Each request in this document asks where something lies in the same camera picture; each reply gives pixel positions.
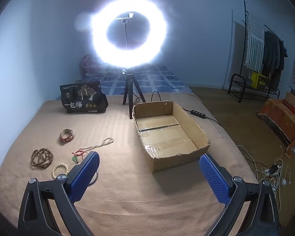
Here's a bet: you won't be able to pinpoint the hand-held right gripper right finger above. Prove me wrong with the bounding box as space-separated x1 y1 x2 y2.
199 153 282 236

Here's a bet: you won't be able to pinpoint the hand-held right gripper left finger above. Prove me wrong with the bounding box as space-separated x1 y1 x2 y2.
17 151 100 236

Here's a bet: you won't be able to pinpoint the black ring bangle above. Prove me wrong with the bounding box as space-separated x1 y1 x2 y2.
90 170 99 186

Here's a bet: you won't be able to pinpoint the red string green pendant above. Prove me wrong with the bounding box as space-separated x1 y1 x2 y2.
71 149 89 163

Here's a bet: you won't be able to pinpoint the white bead bracelet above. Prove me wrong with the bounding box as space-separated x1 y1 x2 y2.
52 162 69 179

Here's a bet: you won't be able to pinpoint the cream pearl necklace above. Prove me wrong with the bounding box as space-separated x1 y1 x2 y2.
78 136 114 151

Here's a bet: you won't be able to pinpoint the cardboard box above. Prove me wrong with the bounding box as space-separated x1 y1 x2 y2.
132 101 210 173

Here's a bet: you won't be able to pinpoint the brown bead necklace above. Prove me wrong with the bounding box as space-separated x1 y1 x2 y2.
31 148 54 170

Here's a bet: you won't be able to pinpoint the beige blanket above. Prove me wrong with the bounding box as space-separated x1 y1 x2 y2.
0 92 261 236

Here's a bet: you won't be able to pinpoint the white power strip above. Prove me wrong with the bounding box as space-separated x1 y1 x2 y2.
261 167 284 177

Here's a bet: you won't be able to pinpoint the black printed bag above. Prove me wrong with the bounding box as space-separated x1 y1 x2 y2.
60 81 109 115

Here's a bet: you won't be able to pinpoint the orange printed cloth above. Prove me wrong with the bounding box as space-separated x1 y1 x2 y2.
257 98 295 156

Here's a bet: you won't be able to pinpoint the black tripod stand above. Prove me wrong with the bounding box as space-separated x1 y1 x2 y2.
122 21 146 120

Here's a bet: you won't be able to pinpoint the black metal clothes rack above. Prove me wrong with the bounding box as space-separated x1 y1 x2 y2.
227 1 286 103

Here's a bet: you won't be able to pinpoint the yellow box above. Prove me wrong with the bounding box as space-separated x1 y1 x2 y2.
251 71 268 90

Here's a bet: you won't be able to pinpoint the wooden panel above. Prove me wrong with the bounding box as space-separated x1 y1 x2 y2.
284 91 295 122

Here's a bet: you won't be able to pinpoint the dark red patterned pillow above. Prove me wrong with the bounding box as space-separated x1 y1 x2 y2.
79 54 106 77

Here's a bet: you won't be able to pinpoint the dark hanging clothes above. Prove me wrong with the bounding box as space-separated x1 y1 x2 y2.
262 31 286 91

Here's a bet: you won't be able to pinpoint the striped white towel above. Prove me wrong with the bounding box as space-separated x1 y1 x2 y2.
243 13 265 72

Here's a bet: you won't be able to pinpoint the red brown bracelet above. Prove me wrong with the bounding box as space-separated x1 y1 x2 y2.
60 128 75 143

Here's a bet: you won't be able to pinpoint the black cable with inline switch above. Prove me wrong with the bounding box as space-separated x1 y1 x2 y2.
151 91 220 126

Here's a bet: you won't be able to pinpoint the tangle of white cables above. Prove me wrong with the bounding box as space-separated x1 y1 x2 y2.
236 145 293 212

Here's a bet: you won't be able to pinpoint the white ring light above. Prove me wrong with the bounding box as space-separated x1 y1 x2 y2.
90 0 168 69

